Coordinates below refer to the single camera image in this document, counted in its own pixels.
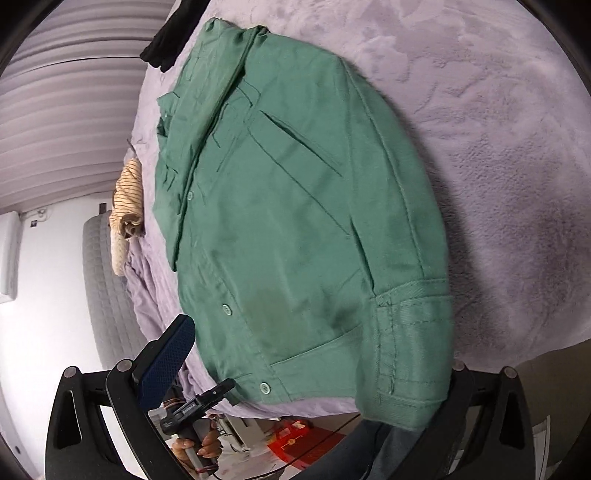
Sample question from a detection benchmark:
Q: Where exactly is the green work jacket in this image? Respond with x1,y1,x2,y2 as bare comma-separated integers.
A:
153,18,454,430

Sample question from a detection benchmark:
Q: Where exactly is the person's left hand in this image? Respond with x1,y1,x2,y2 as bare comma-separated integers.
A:
170,429,222,473

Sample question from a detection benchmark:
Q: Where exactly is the red box on floor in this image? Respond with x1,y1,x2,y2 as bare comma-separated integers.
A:
267,419,345,470

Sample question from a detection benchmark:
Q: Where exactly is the grey quilted headboard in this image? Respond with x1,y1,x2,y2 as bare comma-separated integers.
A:
82,213,147,370

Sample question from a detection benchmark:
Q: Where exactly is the cream knit pillow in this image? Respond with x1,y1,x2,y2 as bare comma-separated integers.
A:
109,221,129,277

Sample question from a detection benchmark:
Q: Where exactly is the striped beige folded garment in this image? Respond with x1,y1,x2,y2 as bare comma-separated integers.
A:
109,158,144,240

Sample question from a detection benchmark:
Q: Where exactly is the pleated lavender curtain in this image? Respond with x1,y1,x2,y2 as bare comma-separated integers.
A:
1,1,172,212

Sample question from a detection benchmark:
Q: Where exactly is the lavender plush bed blanket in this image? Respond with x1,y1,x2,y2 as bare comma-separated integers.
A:
132,1,590,418

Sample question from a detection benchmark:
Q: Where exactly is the black folded garment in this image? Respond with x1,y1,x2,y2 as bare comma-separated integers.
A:
139,0,209,73

